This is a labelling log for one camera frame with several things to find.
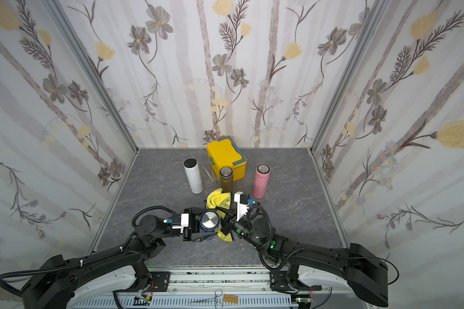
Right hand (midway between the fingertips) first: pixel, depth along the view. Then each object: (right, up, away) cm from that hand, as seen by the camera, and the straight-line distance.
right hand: (215, 211), depth 64 cm
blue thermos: (-1, -1, -7) cm, 7 cm away
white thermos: (-13, +14, +20) cm, 28 cm away
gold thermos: (+3, +9, +21) cm, 23 cm away
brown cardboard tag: (+5, -35, +7) cm, 36 cm away
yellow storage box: (+1, +23, +37) cm, 43 cm away
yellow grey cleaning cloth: (0, +4, +1) cm, 4 cm away
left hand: (0, -2, -4) cm, 5 cm away
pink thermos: (+19, +13, +20) cm, 30 cm away
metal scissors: (0, -33, +8) cm, 34 cm away
